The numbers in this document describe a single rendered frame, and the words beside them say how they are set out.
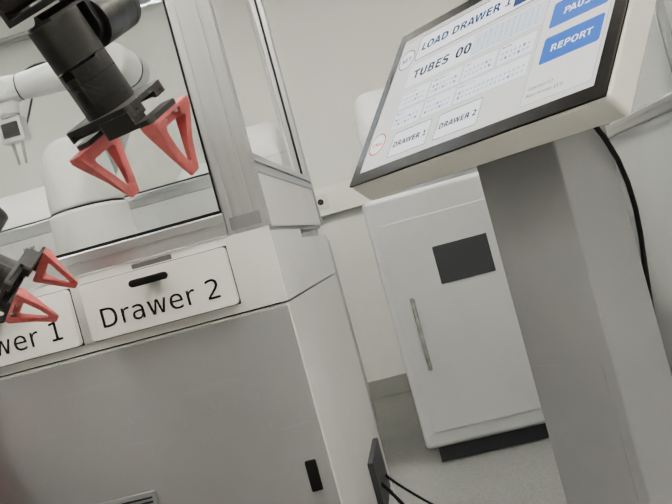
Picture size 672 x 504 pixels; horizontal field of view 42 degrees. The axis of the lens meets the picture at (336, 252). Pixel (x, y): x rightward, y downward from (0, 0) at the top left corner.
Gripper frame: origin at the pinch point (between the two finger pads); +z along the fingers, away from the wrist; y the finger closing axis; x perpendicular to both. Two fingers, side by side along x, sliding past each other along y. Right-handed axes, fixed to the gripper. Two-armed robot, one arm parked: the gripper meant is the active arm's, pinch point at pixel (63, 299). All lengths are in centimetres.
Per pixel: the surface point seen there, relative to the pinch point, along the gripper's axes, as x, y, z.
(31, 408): -32.8, -4.8, 1.9
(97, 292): -8.1, -14.9, 4.0
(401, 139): 50, -8, 37
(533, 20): 76, -4, 43
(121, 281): -4.3, -15.9, 7.2
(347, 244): -139, -291, 103
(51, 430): -34.0, -2.7, 7.1
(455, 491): -84, -84, 130
